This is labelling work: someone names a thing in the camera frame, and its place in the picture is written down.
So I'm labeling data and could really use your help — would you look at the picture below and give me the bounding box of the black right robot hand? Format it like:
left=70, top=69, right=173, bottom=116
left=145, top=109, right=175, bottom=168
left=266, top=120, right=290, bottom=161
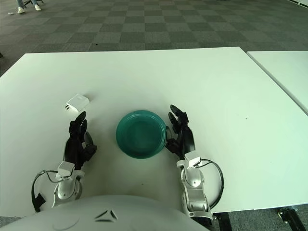
left=165, top=104, right=196, bottom=160

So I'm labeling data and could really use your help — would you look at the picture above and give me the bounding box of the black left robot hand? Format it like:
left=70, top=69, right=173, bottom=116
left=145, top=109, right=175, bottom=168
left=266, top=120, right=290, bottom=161
left=64, top=111, right=98, bottom=170

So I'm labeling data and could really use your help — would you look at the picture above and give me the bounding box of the white charger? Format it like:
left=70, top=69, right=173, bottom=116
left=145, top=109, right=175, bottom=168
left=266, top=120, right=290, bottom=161
left=64, top=94, right=90, bottom=114

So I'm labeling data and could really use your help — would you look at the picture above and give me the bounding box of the green plate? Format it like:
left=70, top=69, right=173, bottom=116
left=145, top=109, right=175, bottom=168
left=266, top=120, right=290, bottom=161
left=115, top=110, right=167, bottom=160

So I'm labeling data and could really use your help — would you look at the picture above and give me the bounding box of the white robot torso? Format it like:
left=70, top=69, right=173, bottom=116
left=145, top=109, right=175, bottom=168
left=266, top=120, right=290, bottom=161
left=0, top=194, right=205, bottom=231

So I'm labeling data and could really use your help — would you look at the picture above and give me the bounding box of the white side table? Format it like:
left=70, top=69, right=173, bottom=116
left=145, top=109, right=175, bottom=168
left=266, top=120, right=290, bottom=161
left=246, top=50, right=308, bottom=116

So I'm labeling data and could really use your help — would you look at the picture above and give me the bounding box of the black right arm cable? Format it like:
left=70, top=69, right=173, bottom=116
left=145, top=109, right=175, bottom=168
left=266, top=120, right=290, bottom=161
left=199, top=159, right=225, bottom=209

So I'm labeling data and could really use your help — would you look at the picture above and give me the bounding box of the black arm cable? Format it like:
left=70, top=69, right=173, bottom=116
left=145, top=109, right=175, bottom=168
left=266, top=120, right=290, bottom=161
left=199, top=159, right=225, bottom=209
left=30, top=169, right=61, bottom=213

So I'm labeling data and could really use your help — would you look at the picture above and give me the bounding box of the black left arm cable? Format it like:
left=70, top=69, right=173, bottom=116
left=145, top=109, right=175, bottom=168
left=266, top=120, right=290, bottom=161
left=30, top=169, right=61, bottom=213

